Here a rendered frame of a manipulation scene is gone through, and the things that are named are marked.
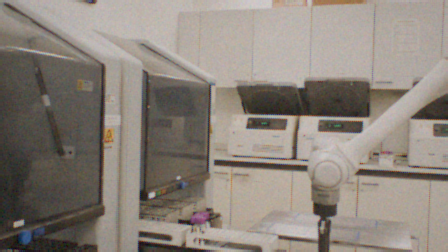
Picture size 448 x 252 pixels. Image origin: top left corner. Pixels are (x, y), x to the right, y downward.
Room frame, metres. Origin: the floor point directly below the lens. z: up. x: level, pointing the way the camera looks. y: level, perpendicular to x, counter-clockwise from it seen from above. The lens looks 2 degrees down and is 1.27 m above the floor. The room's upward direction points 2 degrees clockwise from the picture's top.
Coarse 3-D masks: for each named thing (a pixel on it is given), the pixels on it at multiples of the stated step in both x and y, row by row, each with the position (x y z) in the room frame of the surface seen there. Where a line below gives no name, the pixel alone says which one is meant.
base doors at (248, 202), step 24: (216, 168) 4.05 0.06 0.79; (240, 168) 3.99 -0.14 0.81; (216, 192) 4.05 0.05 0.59; (240, 192) 3.98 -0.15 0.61; (264, 192) 3.92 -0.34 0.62; (288, 192) 3.85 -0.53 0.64; (360, 192) 3.67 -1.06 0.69; (384, 192) 3.61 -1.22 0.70; (408, 192) 3.56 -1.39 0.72; (432, 192) 3.50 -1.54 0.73; (240, 216) 3.98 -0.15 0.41; (264, 216) 3.91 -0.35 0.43; (360, 216) 3.66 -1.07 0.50; (384, 216) 3.61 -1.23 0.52; (408, 216) 3.55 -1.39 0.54; (432, 216) 3.50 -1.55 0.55; (288, 240) 3.85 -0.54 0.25; (432, 240) 3.50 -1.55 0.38
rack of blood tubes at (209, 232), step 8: (208, 232) 1.61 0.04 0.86; (216, 232) 1.62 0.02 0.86; (224, 232) 1.62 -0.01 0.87; (232, 232) 1.62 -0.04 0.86; (240, 232) 1.63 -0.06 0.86; (248, 232) 1.63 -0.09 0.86; (192, 240) 1.59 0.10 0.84; (208, 240) 1.65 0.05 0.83; (216, 240) 1.64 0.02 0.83; (224, 240) 1.55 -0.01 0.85; (232, 240) 1.55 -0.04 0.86; (240, 240) 1.54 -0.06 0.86; (248, 240) 1.53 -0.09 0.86; (256, 240) 1.53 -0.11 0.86; (264, 240) 1.53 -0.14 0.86; (272, 240) 1.53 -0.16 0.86; (208, 248) 1.57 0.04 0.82; (216, 248) 1.56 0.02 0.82; (224, 248) 1.55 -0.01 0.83; (232, 248) 1.63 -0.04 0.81; (240, 248) 1.63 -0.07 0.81; (248, 248) 1.63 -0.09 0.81; (256, 248) 1.62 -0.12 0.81; (264, 248) 1.51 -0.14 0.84; (272, 248) 1.52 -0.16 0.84
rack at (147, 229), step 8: (144, 224) 1.70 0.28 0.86; (152, 224) 1.70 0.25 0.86; (160, 224) 1.71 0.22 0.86; (168, 224) 1.71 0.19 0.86; (176, 224) 1.72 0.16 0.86; (144, 232) 1.73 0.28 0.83; (152, 232) 1.64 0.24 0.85; (160, 232) 1.63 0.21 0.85; (168, 232) 1.62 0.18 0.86; (176, 232) 1.61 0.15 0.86; (184, 232) 1.64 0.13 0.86; (144, 240) 1.65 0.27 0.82; (152, 240) 1.64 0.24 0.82; (160, 240) 1.63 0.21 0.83; (168, 240) 1.70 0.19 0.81; (176, 240) 1.61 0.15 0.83; (184, 240) 1.64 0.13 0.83
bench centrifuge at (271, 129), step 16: (240, 96) 4.27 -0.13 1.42; (256, 96) 4.24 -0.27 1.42; (272, 96) 4.19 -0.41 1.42; (288, 96) 4.14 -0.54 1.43; (256, 112) 4.47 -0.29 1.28; (272, 112) 4.42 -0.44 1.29; (288, 112) 4.36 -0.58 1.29; (304, 112) 4.35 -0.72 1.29; (240, 128) 4.01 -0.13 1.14; (256, 128) 3.96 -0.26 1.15; (272, 128) 3.91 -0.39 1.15; (288, 128) 3.88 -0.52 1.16; (240, 144) 4.00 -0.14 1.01; (256, 144) 3.95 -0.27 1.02; (272, 144) 3.90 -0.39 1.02; (288, 144) 3.85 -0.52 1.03
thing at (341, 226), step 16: (256, 224) 1.94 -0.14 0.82; (272, 224) 1.95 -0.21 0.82; (288, 224) 1.96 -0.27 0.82; (304, 224) 1.96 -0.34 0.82; (336, 224) 1.98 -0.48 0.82; (352, 224) 1.99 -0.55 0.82; (368, 224) 2.00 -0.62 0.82; (384, 224) 2.01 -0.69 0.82; (400, 224) 2.02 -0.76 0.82; (304, 240) 1.76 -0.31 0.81; (336, 240) 1.73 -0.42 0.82; (352, 240) 1.73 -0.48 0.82; (368, 240) 1.74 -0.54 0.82; (384, 240) 1.75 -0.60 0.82; (400, 240) 1.75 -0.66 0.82; (416, 240) 1.92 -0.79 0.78
